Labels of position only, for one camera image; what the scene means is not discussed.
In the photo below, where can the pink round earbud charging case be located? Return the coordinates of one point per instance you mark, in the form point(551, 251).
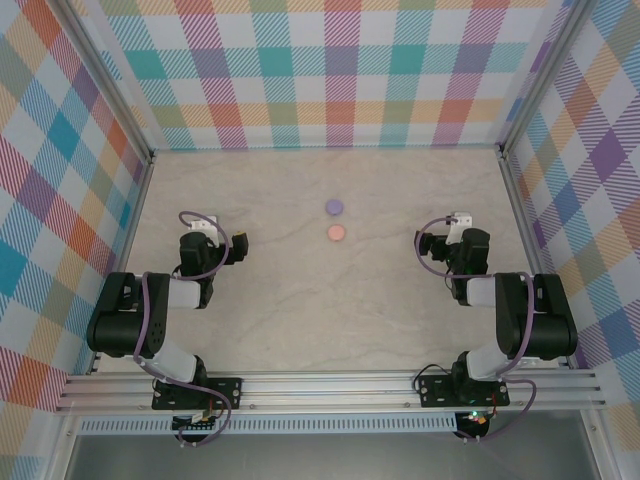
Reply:
point(336, 233)

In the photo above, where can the aluminium side rail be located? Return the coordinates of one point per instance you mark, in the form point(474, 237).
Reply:
point(131, 225)
point(525, 225)

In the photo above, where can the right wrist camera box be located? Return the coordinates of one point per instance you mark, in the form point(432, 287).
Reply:
point(461, 219)

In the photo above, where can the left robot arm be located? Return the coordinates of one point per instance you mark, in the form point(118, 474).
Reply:
point(125, 325)

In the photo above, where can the thin aluminium back rail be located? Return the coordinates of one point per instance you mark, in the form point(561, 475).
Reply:
point(325, 148)

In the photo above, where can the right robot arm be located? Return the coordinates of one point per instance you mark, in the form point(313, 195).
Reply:
point(540, 325)

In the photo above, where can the grey metal base plate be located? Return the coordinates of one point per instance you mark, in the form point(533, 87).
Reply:
point(325, 460)

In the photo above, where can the purple round earbud charging case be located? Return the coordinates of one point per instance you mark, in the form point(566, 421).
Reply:
point(333, 206)

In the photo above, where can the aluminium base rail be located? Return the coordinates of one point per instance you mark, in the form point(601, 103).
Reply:
point(325, 390)

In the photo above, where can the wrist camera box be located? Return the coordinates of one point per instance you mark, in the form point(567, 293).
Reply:
point(461, 219)
point(205, 223)

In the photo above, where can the aluminium frame post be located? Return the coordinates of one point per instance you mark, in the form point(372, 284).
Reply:
point(540, 75)
point(112, 85)

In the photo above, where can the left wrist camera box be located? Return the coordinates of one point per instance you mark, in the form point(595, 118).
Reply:
point(205, 223)

